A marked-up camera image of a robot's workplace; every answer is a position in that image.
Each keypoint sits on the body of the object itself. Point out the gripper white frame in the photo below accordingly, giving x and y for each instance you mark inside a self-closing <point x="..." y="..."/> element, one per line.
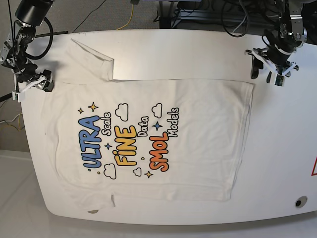
<point x="42" y="81"/>
<point x="273" y="59"/>

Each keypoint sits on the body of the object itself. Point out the white printed T-shirt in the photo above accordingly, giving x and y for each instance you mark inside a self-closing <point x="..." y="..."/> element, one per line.
<point x="172" y="140"/>

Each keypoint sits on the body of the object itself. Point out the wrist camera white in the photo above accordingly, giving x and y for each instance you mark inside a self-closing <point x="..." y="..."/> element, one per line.
<point x="279" y="81"/>
<point x="18" y="96"/>

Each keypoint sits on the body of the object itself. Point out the black aluminium frame rack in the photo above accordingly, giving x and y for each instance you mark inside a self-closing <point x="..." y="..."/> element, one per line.
<point x="216" y="15"/>

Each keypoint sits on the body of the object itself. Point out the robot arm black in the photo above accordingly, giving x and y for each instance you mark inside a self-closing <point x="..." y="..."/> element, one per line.
<point x="30" y="14"/>
<point x="291" y="35"/>

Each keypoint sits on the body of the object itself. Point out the black table grommet right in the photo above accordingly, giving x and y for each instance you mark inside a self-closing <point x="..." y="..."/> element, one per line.
<point x="300" y="202"/>

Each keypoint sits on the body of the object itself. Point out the red triangle sticker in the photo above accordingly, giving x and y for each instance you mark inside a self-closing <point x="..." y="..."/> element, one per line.
<point x="314" y="171"/>

